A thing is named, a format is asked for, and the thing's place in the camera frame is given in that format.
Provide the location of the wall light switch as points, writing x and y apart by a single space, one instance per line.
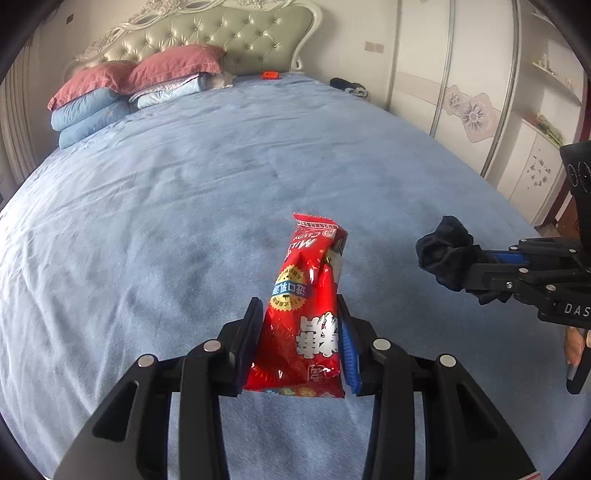
374 47

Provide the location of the black sock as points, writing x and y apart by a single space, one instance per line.
449 252

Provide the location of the beige curtain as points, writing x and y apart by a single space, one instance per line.
15 126

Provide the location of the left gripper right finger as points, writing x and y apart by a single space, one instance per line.
433 406

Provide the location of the left pink pillow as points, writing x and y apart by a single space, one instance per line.
111 75

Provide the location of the white cabinet with stickers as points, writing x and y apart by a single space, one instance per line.
532 172

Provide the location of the black item on nightstand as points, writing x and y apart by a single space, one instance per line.
352 88

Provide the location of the white sliding wardrobe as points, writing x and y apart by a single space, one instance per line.
455 73

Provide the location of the green tufted headboard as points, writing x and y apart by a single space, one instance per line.
256 36

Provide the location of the red snack wrapper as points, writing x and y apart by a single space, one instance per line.
298 350

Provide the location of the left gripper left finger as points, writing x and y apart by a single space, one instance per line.
127 435

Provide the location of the blue folded quilt stack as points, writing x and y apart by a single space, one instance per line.
86 115

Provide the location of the right pink pillow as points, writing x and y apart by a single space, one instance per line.
173 63

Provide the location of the pink pillow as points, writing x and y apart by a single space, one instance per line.
111 75
173 63

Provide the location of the light blue folded blanket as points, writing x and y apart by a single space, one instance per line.
170 90

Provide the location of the blue bed sheet mattress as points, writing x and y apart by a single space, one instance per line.
149 235

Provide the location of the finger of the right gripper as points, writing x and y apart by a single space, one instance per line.
498 281
506 257

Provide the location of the person's right hand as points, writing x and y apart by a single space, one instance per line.
575 344

